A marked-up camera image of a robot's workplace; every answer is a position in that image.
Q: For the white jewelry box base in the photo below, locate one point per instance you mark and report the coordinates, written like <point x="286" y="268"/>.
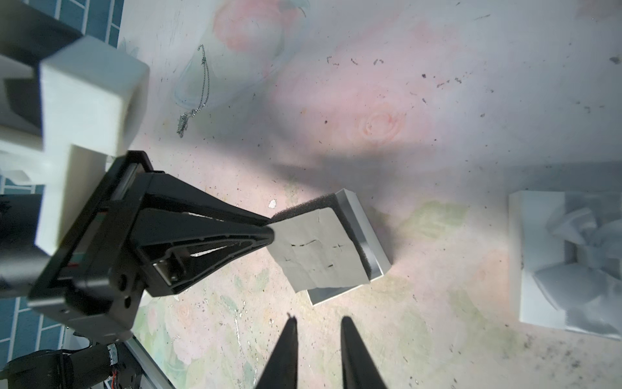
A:
<point x="373" y="253"/>

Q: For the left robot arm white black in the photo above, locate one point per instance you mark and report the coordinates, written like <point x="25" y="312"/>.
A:
<point x="28" y="37"/>

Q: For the white jewelry box lid bow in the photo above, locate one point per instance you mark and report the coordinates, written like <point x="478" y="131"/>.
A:
<point x="565" y="261"/>

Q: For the grey foam insert card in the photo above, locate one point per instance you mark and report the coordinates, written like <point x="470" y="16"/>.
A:
<point x="314" y="247"/>

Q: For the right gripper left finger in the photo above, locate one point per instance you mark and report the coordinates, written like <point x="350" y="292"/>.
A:
<point x="281" y="370"/>

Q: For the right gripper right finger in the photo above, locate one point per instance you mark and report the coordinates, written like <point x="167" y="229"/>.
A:
<point x="358" y="368"/>

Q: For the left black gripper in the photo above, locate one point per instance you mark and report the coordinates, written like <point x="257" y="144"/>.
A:
<point x="122" y="245"/>

